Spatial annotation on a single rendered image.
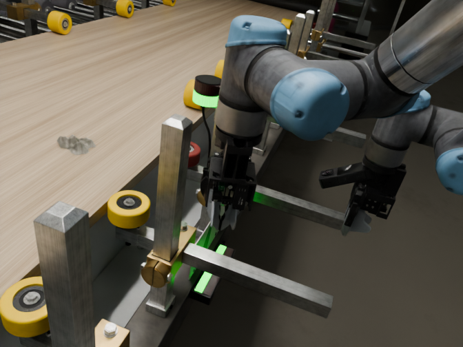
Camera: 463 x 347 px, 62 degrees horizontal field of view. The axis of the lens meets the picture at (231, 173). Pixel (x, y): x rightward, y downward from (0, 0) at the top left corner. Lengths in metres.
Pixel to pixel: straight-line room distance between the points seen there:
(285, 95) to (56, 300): 0.32
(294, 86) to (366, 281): 1.76
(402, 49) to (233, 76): 0.20
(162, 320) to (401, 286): 1.56
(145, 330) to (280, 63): 0.58
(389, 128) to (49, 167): 0.68
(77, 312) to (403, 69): 0.45
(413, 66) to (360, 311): 1.59
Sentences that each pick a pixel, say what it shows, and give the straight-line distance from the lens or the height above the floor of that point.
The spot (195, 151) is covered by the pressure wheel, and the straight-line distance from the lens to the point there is 0.94.
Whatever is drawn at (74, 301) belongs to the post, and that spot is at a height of 1.03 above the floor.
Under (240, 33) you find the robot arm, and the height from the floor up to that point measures 1.27.
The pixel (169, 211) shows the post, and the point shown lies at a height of 0.97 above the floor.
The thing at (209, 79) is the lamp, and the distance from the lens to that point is 0.82.
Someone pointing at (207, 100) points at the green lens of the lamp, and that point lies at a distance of 0.81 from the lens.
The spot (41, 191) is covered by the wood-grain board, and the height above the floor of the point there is 0.90.
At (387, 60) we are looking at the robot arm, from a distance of 0.49.
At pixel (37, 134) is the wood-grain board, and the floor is 0.90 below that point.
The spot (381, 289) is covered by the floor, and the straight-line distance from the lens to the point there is 2.12.
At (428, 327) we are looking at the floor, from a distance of 2.09.
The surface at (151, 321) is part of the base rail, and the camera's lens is 0.84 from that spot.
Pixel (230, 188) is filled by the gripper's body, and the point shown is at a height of 1.05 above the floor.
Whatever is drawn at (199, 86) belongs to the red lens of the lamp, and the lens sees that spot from 0.80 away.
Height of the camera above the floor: 1.38
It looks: 33 degrees down
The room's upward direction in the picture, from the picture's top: 11 degrees clockwise
